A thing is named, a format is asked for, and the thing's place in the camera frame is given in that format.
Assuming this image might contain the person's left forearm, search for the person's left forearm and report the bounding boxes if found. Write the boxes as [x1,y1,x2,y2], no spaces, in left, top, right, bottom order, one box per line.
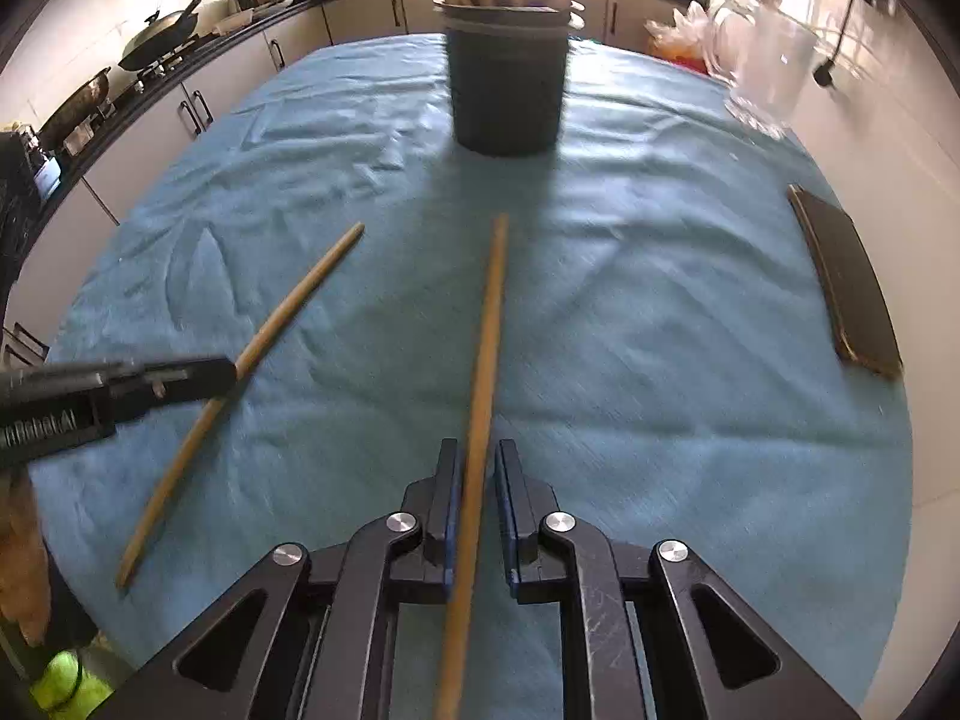
[0,469,50,650]

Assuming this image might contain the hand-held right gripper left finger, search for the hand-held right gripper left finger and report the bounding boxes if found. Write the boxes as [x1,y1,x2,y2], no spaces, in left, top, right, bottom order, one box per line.
[94,439,461,720]

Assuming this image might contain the blue towel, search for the blue towel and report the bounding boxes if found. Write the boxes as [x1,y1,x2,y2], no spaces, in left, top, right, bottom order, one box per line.
[30,34,916,720]

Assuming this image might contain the clear plastic bag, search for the clear plastic bag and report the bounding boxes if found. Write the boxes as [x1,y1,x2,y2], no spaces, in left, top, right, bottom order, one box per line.
[646,0,715,74]

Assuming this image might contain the black power plug with cable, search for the black power plug with cable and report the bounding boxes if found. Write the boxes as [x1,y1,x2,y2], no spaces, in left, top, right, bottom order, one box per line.
[814,0,875,89]

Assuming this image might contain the yellow-green cloth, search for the yellow-green cloth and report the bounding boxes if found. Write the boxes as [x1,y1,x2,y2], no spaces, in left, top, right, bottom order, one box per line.
[30,651,113,715]

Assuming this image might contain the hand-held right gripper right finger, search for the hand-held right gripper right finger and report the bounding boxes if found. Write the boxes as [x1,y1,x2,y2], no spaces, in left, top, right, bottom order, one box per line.
[497,439,861,720]

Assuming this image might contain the dark flat sharpening block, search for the dark flat sharpening block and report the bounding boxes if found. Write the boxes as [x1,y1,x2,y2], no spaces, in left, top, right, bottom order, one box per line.
[786,184,905,382]

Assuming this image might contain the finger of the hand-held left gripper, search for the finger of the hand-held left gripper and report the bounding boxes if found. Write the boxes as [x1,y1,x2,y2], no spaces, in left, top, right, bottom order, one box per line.
[112,377,237,421]
[112,357,237,385]

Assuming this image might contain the black wok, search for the black wok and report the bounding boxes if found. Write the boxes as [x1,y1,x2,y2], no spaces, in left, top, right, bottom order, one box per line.
[118,0,205,74]

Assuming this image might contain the clear glass pitcher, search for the clear glass pitcher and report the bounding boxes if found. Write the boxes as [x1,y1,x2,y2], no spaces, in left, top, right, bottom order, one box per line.
[709,0,820,140]

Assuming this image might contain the dark round utensil holder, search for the dark round utensil holder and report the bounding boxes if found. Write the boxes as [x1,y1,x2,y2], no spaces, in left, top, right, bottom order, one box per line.
[433,0,586,158]

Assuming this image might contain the dark frying pan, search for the dark frying pan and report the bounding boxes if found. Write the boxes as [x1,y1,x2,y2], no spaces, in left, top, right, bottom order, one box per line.
[36,67,115,152]

